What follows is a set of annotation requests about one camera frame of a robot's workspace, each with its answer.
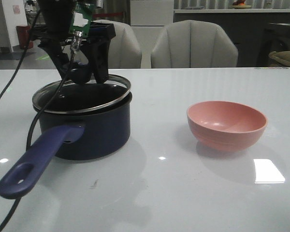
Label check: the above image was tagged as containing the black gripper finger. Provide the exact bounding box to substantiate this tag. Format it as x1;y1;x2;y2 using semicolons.
81;38;109;84
38;43;70;79

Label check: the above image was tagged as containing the white drawer cabinet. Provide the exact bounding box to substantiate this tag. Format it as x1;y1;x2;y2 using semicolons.
130;0;174;69

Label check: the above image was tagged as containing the dark sideboard counter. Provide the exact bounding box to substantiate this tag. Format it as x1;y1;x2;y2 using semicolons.
174;9;290;67

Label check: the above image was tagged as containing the grey upholstered chair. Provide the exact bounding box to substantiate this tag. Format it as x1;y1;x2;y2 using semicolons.
150;20;238;69
95;19;142;69

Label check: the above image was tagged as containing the red bin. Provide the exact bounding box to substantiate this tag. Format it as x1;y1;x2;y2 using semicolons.
16;25;31;49

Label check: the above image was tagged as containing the fruit plate on counter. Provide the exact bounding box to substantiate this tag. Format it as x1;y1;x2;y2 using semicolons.
231;0;252;9

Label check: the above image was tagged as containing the left grey upholstered chair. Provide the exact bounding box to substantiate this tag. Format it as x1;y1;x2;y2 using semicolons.
95;19;142;69

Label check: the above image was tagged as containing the red barrier belt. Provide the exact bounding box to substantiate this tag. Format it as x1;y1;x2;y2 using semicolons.
92;12;124;18

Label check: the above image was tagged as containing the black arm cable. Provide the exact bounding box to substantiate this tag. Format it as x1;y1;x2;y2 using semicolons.
0;9;80;232

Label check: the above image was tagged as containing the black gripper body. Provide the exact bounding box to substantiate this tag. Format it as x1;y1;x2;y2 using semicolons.
33;0;116;42

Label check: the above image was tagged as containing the green circuit board camera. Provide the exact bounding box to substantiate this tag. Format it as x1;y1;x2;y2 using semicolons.
69;1;95;38

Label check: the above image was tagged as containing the pink plastic bowl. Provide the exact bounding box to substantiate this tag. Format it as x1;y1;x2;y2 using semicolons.
187;101;268;152

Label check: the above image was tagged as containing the glass pot lid blue knob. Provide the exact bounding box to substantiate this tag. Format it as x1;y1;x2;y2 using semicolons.
32;74;131;115

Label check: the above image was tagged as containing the right grey upholstered chair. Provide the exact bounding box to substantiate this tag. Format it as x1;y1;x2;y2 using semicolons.
150;20;238;69

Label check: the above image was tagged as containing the dark glossy side table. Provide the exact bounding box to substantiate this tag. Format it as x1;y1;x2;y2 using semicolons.
256;23;290;67

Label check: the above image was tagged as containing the dark blue saucepan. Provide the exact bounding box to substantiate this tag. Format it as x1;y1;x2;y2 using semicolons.
0;93;132;199

